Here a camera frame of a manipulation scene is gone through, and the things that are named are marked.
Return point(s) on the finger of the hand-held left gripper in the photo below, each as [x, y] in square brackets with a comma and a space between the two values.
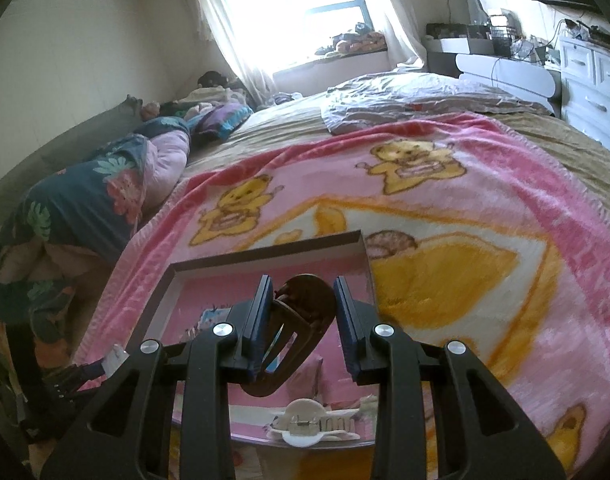
[80, 377]

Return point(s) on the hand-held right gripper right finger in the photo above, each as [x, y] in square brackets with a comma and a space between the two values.
[347, 330]

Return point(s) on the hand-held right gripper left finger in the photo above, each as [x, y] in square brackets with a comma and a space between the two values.
[260, 320]

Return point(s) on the small white item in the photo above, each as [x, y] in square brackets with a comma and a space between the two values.
[116, 357]

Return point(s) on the brown hair claw clip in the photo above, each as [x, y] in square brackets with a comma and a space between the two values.
[305, 295]

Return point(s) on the cardboard box with pink inside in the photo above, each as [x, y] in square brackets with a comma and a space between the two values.
[200, 300]

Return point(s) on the white hair claw clip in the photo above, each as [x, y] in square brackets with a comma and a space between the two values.
[300, 407]

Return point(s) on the dark floral quilt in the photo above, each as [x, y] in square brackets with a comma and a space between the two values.
[85, 200]

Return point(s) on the pink bear printed blanket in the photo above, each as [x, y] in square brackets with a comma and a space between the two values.
[485, 210]

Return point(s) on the purple clothing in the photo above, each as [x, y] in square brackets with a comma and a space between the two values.
[225, 120]

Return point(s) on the dark plush toy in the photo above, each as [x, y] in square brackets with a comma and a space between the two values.
[212, 79]

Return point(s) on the pile of plush toys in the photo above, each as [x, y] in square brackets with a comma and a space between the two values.
[355, 40]

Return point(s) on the sheer white curtain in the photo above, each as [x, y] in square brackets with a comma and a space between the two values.
[230, 25]
[400, 15]

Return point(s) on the white bed footboard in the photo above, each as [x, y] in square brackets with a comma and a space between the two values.
[510, 80]

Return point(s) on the white dresser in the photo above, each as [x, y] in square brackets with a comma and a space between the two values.
[595, 80]

